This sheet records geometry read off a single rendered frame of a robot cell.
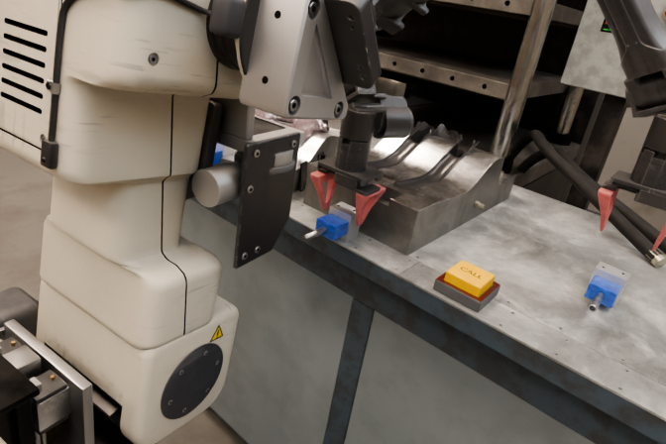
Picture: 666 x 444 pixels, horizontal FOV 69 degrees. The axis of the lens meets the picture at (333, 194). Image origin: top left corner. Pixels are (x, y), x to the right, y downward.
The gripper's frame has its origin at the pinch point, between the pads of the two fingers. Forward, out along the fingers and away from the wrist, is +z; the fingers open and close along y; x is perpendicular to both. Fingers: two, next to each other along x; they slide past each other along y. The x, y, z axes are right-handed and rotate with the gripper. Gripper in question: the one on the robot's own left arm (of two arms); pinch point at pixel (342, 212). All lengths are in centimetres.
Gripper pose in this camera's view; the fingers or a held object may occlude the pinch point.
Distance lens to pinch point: 89.5
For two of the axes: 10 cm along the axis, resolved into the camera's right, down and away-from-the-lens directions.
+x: -6.0, 2.3, -7.7
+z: -1.5, 9.1, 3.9
